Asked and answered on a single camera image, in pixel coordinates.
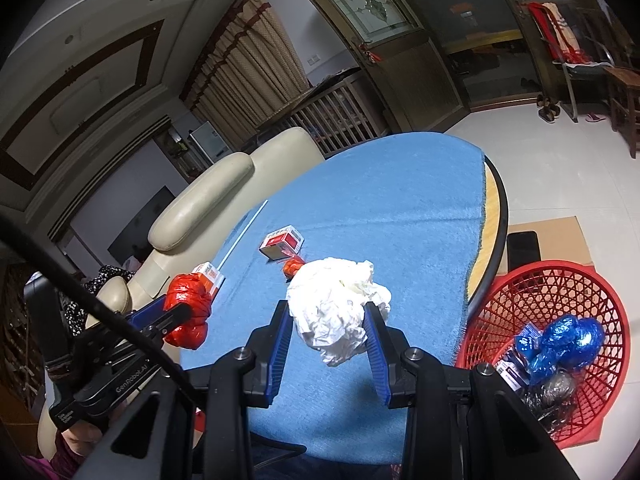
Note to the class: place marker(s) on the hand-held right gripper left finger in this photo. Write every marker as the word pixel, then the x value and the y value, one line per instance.
pixel 281 345

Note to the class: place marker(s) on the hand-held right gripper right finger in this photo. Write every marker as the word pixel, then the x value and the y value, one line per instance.
pixel 376 355

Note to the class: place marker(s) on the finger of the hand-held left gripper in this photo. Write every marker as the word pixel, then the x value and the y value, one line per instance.
pixel 150 312
pixel 172 325

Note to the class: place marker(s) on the red plastic bag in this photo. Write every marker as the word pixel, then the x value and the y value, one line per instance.
pixel 187 295

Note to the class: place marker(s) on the white tissue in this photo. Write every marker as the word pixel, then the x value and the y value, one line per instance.
pixel 330 310

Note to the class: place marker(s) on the white medicine box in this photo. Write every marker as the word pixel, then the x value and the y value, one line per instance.
pixel 510 370

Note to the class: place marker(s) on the blue plastic bag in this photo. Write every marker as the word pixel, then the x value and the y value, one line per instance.
pixel 570 340

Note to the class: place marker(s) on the red plastic basket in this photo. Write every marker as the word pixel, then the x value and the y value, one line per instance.
pixel 560 266

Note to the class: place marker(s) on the person's left forearm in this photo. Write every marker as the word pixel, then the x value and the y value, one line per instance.
pixel 80 442

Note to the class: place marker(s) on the black white patterned cloth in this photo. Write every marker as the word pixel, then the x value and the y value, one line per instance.
pixel 107 275

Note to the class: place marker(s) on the small red white box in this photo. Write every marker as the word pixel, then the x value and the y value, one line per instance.
pixel 212 274

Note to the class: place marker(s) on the small orange wrapper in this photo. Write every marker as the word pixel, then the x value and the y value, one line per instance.
pixel 292 269

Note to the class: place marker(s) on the dark flat screen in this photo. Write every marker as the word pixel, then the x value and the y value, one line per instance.
pixel 145 230

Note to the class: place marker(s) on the red white cigarette box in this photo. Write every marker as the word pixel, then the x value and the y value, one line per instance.
pixel 277 242

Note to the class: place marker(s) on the thin white stick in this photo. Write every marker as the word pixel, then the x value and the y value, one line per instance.
pixel 242 235

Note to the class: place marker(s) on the cream leather sofa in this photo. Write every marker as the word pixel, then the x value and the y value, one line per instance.
pixel 200 210

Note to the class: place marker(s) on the blue tablecloth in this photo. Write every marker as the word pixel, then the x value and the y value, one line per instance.
pixel 390 210

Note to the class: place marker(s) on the white appliance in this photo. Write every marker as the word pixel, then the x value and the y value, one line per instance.
pixel 212 145

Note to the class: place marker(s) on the black phone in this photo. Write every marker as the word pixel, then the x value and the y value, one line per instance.
pixel 522 250

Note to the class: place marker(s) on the round wooden table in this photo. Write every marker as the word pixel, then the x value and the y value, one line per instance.
pixel 495 210

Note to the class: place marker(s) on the brown cardboard sheet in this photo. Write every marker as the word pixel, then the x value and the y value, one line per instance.
pixel 565 240

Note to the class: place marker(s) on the wooden crib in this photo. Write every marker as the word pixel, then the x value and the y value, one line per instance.
pixel 340 120

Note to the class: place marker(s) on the beige curtain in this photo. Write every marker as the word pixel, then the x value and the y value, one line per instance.
pixel 250 70

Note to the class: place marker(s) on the wooden door with glass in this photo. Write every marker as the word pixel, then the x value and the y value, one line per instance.
pixel 400 75

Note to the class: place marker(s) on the brown shoe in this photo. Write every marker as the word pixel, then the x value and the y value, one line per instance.
pixel 546 101
pixel 552 115

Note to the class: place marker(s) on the red door tassel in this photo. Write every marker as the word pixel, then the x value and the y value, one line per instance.
pixel 370 52

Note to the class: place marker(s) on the dark glass sliding door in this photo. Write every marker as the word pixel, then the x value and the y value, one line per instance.
pixel 495 75

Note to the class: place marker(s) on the pink slipper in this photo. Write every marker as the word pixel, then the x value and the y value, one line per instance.
pixel 595 117

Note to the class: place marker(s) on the metal chair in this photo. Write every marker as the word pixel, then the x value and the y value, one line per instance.
pixel 585 70

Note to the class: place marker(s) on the wooden stool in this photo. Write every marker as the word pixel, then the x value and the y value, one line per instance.
pixel 625 80

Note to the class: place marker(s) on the red and beige clothes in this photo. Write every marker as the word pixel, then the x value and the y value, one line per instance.
pixel 555 30

